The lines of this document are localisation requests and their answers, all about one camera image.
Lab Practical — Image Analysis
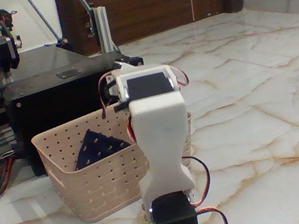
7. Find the dark blue cloth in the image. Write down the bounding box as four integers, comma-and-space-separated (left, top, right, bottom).
68, 123, 135, 171

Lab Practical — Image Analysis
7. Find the small metal plate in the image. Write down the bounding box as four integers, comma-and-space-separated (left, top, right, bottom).
55, 67, 83, 80

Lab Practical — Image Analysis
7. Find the black glossy printer base box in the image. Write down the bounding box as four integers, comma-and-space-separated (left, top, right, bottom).
0, 30, 160, 181

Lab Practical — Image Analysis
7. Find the beige perforated plastic basket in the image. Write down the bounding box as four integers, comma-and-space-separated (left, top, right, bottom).
27, 90, 208, 224

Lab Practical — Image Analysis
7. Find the brown wooden door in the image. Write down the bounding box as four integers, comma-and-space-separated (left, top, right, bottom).
54, 0, 233, 60

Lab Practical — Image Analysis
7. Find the looped red white servo cable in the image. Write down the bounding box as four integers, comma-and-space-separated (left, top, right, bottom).
182, 153, 216, 209

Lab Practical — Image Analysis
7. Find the aluminium extrusion post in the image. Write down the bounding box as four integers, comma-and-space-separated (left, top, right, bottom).
88, 3, 121, 56

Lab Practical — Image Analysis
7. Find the long red black servo cable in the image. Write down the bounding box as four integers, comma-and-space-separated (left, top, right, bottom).
196, 204, 232, 224

